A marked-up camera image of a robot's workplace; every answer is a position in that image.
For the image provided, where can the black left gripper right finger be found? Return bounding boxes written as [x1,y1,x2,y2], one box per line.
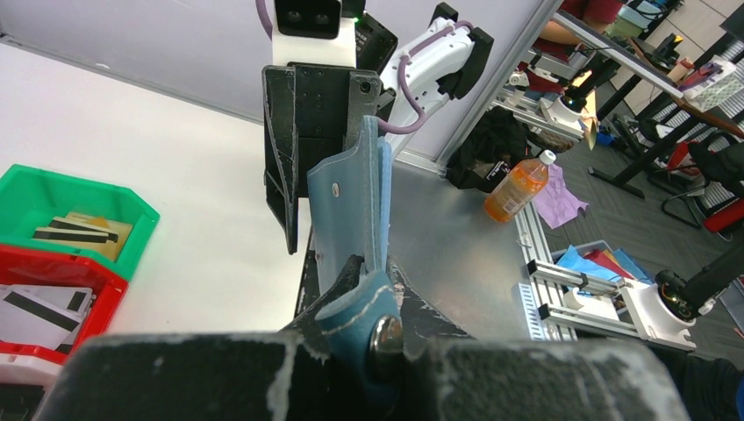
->
[387,257,689,420]

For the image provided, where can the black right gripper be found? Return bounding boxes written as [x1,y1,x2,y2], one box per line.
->
[262,62,382,254]

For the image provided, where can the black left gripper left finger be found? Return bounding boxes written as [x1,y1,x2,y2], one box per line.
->
[32,253,368,421]

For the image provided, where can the blue leather card holder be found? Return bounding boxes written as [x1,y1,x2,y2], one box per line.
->
[307,116,403,414]

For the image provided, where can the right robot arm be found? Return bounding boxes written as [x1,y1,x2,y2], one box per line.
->
[255,1,493,255]

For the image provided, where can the gold cards in green bin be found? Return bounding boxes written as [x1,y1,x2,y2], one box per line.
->
[32,213,132,261]

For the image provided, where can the white magnetic stripe cards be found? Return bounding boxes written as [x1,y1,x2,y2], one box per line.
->
[1,284,96,353]

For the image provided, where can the purple cloth on floor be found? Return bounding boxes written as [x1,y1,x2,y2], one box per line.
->
[532,164,589,229]

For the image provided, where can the orange drink bottle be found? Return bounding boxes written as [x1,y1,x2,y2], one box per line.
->
[484,150,556,223]

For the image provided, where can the green plastic bin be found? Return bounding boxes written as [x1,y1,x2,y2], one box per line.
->
[1,164,161,282]

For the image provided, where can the white plastic bin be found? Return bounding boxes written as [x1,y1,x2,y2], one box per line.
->
[1,353,61,420]

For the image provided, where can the red plastic bin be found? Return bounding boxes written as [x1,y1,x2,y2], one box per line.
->
[1,245,128,365]

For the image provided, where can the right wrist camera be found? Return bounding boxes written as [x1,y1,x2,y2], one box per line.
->
[271,0,366,68]

